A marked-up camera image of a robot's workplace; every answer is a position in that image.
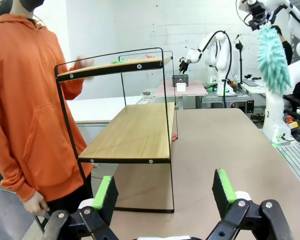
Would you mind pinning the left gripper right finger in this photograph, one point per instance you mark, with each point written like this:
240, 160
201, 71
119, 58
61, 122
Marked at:
221, 190

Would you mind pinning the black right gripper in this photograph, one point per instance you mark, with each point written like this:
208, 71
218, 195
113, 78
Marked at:
258, 16

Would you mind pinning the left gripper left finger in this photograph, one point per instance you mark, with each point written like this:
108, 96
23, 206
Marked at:
107, 197

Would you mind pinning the teal microfibre duster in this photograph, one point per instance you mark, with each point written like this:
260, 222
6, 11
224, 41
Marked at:
272, 60

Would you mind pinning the person's left forearm orange sleeve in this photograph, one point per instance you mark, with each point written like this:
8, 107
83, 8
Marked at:
72, 88

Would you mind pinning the person's right forearm orange sleeve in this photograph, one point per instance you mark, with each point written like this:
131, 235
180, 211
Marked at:
20, 182

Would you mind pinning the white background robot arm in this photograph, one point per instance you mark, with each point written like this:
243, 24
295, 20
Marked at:
221, 62

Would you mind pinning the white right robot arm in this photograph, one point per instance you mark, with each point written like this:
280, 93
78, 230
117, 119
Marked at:
275, 112

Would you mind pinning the black metal wooden two-tier shelf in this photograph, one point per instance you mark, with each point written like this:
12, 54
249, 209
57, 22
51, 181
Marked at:
130, 135

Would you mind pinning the person's right hand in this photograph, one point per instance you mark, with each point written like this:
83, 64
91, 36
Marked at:
36, 203

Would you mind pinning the person's left hand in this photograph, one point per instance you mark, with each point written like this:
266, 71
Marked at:
85, 68

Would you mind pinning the background person in black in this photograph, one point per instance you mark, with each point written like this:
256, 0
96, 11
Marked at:
287, 52

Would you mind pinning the grey keyboard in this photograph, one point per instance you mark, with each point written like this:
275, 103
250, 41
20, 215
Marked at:
252, 83

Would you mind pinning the small red paper scrap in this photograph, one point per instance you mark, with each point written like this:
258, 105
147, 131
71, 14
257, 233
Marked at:
174, 137

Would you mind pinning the black office chair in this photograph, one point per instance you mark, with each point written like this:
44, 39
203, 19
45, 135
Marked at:
298, 90

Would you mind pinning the black connector panel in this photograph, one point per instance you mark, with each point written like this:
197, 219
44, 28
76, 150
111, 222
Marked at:
250, 106

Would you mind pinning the black background robot gripper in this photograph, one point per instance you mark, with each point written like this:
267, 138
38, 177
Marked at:
183, 65

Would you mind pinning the white table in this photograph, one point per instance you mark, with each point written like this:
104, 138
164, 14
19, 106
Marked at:
97, 107

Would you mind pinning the pink top table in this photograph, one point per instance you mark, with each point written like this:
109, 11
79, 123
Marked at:
195, 87

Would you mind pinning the red yellow emergency stop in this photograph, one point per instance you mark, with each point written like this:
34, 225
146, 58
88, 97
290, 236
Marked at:
291, 122

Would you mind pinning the black mesh basket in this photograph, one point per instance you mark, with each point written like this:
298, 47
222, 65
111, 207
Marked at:
176, 78

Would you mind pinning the small white box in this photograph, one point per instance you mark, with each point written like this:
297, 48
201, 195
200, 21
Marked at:
181, 87

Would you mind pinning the person in orange hoodie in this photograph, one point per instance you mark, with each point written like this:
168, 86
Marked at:
27, 100

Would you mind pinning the yellow paper scrap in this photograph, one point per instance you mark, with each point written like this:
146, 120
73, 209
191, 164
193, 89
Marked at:
133, 59

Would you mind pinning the green paper scrap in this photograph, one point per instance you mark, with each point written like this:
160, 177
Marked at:
123, 59
115, 61

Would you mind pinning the black camera stand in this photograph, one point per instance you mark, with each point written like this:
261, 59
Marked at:
240, 65

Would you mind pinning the aluminium base plate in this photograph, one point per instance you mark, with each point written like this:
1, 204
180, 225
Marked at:
297, 160

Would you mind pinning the aluminium frame table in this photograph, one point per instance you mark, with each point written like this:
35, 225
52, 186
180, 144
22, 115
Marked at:
215, 98

